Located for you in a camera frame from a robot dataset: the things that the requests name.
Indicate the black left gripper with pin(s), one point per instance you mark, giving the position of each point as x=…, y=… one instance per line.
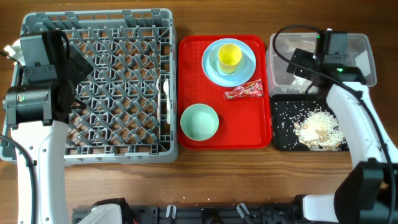
x=78, y=68

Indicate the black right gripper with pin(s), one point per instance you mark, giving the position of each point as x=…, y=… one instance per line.
x=301, y=57

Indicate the red snack wrapper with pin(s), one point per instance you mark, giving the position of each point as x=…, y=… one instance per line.
x=248, y=89

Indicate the mint green bowl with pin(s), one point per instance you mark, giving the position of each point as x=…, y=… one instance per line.
x=199, y=122

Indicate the white napkin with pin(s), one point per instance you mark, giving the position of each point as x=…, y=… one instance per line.
x=299, y=81

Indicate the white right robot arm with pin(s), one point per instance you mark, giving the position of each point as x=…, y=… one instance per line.
x=369, y=193

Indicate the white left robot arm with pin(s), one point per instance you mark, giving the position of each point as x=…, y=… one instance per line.
x=40, y=151

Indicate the clear plastic waste bin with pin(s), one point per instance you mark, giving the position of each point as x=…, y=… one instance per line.
x=280, y=82

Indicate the black waste tray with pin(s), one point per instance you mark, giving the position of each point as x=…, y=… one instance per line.
x=288, y=109

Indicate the grey plastic dishwasher rack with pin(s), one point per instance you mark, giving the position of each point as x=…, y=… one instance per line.
x=132, y=52

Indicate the light blue plate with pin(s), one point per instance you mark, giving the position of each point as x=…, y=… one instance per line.
x=235, y=80

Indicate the pile of rice scraps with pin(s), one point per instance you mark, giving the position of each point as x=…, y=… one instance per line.
x=319, y=131

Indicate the yellow plastic cup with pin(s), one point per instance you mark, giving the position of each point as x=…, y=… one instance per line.
x=229, y=56

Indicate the red plastic serving tray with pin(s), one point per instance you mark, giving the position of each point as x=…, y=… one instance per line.
x=245, y=123

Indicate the light green small bowl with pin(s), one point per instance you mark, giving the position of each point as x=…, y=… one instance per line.
x=215, y=63

